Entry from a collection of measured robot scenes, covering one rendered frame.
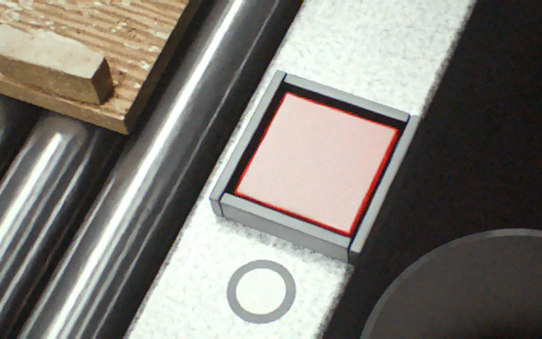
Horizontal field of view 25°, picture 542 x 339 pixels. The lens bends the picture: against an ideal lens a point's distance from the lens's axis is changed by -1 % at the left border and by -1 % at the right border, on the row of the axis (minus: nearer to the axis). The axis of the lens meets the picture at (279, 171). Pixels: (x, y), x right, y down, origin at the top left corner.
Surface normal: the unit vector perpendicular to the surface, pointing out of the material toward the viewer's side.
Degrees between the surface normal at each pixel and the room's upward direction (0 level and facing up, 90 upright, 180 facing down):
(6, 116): 49
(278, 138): 0
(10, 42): 8
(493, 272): 87
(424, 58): 0
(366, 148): 0
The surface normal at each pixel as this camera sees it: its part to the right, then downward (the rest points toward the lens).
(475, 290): 0.18, 0.82
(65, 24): -0.10, -0.48
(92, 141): 0.62, -0.07
